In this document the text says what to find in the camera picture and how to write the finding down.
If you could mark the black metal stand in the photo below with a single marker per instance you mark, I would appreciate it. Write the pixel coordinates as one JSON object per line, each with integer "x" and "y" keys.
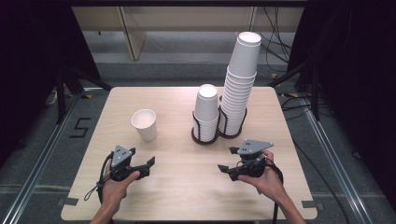
{"x": 60, "y": 93}
{"x": 314, "y": 93}

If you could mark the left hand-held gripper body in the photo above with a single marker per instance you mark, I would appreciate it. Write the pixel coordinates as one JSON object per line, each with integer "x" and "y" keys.
{"x": 120, "y": 161}

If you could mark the white paper cup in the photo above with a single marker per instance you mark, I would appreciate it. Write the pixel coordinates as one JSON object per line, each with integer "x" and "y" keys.
{"x": 146, "y": 126}

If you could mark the tall stack of cups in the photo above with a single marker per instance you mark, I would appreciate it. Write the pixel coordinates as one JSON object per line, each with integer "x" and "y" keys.
{"x": 243, "y": 68}

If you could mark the yellow tape piece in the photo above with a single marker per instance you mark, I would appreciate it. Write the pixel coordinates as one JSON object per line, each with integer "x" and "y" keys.
{"x": 292, "y": 94}
{"x": 88, "y": 96}

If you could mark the metal floor rail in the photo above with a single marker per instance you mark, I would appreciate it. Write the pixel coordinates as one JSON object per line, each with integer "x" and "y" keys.
{"x": 336, "y": 161}
{"x": 40, "y": 161}

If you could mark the black curtain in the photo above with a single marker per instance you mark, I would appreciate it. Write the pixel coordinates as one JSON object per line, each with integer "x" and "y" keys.
{"x": 28, "y": 62}
{"x": 361, "y": 77}

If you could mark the light wooden furniture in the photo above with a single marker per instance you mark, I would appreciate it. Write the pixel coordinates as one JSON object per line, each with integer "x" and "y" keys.
{"x": 186, "y": 18}

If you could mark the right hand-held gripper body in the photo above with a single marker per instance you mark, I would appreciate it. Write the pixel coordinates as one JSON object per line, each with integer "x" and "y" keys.
{"x": 250, "y": 163}

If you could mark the person's left hand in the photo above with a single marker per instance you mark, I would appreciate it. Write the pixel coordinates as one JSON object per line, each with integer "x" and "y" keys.
{"x": 113, "y": 191}

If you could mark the person's right hand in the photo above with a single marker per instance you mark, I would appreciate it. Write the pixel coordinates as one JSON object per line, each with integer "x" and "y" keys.
{"x": 267, "y": 183}

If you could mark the black tape strip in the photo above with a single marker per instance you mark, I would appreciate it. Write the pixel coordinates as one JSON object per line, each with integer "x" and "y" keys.
{"x": 311, "y": 204}

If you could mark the short stack of cups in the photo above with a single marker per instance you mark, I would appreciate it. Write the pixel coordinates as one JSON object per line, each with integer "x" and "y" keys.
{"x": 206, "y": 109}

